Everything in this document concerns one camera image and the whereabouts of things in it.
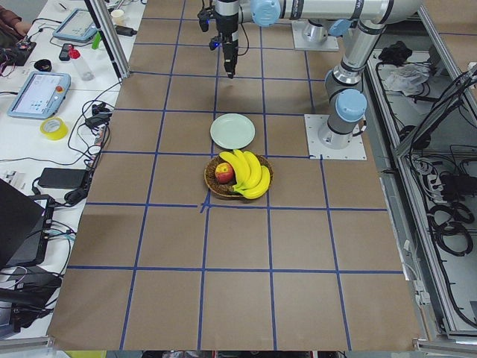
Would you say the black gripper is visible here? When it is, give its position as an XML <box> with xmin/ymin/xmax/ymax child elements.
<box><xmin>209</xmin><ymin>14</ymin><xmax>239</xmax><ymax>78</ymax></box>

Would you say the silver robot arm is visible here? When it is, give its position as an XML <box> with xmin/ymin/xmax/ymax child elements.
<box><xmin>198</xmin><ymin>1</ymin><xmax>422</xmax><ymax>86</ymax></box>
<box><xmin>318</xmin><ymin>1</ymin><xmax>422</xmax><ymax>149</ymax></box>

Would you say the pale green plate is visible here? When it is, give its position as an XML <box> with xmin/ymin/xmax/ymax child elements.
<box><xmin>209</xmin><ymin>113</ymin><xmax>256</xmax><ymax>149</ymax></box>

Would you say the red yellow apple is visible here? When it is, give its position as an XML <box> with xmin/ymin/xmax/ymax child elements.
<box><xmin>215</xmin><ymin>162</ymin><xmax>235</xmax><ymax>184</ymax></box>

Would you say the yellow banana bunch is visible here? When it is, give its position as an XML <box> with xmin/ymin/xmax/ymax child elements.
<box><xmin>219</xmin><ymin>149</ymin><xmax>273</xmax><ymax>200</ymax></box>

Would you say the paper cup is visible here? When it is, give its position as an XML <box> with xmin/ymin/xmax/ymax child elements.
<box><xmin>110</xmin><ymin>9</ymin><xmax>125</xmax><ymax>26</ymax></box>

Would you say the woven wicker basket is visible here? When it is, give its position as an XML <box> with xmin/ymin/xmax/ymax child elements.
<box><xmin>204</xmin><ymin>156</ymin><xmax>272</xmax><ymax>198</ymax></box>

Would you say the clear bottle red cap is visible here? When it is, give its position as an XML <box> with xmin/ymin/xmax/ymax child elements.
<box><xmin>68</xmin><ymin>45</ymin><xmax>95</xmax><ymax>81</ymax></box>

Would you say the blue teach pendant far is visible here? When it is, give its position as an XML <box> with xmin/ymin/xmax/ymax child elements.
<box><xmin>52</xmin><ymin>8</ymin><xmax>97</xmax><ymax>43</ymax></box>

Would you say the blue teach pendant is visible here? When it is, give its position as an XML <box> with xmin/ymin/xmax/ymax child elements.
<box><xmin>7</xmin><ymin>72</ymin><xmax>71</xmax><ymax>120</ymax></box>
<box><xmin>52</xmin><ymin>8</ymin><xmax>97</xmax><ymax>43</ymax></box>

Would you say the yellow tape roll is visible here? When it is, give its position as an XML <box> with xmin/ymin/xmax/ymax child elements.
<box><xmin>40</xmin><ymin>117</ymin><xmax>69</xmax><ymax>141</ymax></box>

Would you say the blue teach pendant near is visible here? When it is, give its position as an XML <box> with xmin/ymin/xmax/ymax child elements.
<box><xmin>7</xmin><ymin>72</ymin><xmax>71</xmax><ymax>120</ymax></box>

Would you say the black power adapter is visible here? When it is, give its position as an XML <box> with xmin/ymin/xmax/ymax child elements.
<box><xmin>38</xmin><ymin>168</ymin><xmax>87</xmax><ymax>189</ymax></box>

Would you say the black laptop computer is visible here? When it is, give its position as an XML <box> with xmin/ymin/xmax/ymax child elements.
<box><xmin>1</xmin><ymin>180</ymin><xmax>54</xmax><ymax>269</ymax></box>

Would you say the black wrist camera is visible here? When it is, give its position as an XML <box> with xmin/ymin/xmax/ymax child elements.
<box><xmin>198</xmin><ymin>10</ymin><xmax>210</xmax><ymax>32</ymax></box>

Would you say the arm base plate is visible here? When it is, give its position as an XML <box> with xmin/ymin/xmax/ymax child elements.
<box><xmin>291</xmin><ymin>19</ymin><xmax>339</xmax><ymax>51</ymax></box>
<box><xmin>304</xmin><ymin>114</ymin><xmax>367</xmax><ymax>160</ymax></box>

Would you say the aluminium frame post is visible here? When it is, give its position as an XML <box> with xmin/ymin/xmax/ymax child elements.
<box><xmin>85</xmin><ymin>0</ymin><xmax>130</xmax><ymax>80</ymax></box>

